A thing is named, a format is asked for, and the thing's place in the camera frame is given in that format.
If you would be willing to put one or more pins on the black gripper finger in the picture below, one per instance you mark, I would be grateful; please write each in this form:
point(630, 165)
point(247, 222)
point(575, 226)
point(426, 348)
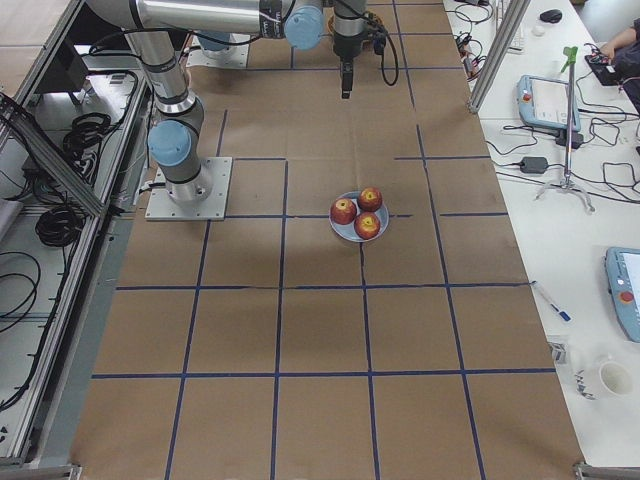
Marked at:
point(346, 74)

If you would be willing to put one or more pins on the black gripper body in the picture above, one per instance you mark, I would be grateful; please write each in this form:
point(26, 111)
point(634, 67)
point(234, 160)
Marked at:
point(345, 46)

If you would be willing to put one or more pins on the woven wicker basket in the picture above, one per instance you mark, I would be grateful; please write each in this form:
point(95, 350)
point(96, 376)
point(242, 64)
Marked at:
point(373, 21)

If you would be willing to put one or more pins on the red apple plate back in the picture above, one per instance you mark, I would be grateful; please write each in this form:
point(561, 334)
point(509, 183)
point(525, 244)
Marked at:
point(370, 199)

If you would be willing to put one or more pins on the red apple plate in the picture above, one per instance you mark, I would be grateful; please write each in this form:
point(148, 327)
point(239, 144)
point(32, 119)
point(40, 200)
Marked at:
point(367, 225)
point(370, 199)
point(343, 211)

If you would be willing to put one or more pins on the red apple plate left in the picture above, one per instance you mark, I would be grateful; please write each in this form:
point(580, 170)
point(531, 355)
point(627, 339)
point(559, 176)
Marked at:
point(343, 211)

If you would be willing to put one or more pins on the light blue plate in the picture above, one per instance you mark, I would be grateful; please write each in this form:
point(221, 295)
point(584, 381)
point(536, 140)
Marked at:
point(352, 231)

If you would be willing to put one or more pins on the red apple plate front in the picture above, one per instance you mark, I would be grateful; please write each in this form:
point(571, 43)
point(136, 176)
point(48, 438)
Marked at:
point(367, 225)

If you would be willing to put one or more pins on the blue teach pendant far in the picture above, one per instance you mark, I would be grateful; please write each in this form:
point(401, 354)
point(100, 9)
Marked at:
point(543, 103)

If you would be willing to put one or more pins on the blue teach pendant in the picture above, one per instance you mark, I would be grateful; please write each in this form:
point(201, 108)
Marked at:
point(622, 270)
point(543, 103)

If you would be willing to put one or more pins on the black power adapter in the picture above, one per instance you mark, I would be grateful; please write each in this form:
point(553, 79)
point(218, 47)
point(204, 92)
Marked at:
point(533, 165)

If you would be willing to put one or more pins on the black computer mouse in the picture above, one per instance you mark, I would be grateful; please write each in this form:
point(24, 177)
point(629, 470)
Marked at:
point(551, 16)

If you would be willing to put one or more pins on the metal tripod stand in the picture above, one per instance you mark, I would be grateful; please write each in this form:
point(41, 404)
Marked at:
point(566, 184)

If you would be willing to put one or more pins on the person at desk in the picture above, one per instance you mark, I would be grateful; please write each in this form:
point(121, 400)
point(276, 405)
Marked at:
point(623, 53)

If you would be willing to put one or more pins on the blue white pen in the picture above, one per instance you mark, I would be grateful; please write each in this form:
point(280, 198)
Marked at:
point(559, 311)

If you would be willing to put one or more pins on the blue teach pendant near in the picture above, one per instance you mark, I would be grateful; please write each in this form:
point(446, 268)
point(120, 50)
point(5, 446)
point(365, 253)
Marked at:
point(622, 270)

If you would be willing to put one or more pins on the small grey box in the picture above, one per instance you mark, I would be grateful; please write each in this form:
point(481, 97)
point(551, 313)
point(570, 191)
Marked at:
point(559, 352)

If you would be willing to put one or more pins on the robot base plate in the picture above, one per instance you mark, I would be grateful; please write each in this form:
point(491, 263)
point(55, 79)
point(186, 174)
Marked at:
point(234, 57)

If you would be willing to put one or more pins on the aluminium frame post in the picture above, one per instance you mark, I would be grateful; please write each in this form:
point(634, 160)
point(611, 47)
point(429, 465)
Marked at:
point(511, 21)

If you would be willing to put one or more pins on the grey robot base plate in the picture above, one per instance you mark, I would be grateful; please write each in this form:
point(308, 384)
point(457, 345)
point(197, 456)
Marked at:
point(204, 198)

